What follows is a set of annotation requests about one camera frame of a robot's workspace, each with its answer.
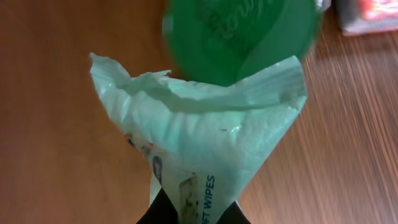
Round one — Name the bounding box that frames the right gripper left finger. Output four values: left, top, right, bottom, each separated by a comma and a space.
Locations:
137, 189, 178, 224

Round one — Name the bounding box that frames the green lid jar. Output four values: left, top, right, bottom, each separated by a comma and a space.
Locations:
162, 0, 321, 86

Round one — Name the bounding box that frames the light green tissue packet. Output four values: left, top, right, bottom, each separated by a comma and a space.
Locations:
90, 54, 307, 223

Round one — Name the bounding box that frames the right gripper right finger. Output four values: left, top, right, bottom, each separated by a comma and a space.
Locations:
217, 200, 251, 224

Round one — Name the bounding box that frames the red small box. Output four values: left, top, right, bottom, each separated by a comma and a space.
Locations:
335, 0, 397, 35

